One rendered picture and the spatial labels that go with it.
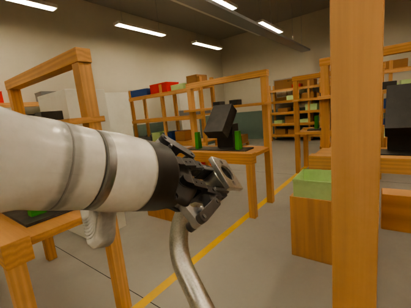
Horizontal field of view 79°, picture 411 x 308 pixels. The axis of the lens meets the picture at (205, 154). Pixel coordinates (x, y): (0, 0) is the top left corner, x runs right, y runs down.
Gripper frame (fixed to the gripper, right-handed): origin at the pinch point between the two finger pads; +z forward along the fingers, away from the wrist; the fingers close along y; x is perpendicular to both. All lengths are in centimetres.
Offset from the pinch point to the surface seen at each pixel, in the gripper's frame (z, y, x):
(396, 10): 847, 432, -398
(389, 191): 44.4, -11.5, -17.8
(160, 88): 342, 425, 182
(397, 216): 44.2, -16.8, -15.2
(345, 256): 38.1, -18.6, -1.4
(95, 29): 270, 692, 231
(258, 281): 185, -16, 105
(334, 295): 42.0, -25.1, 7.2
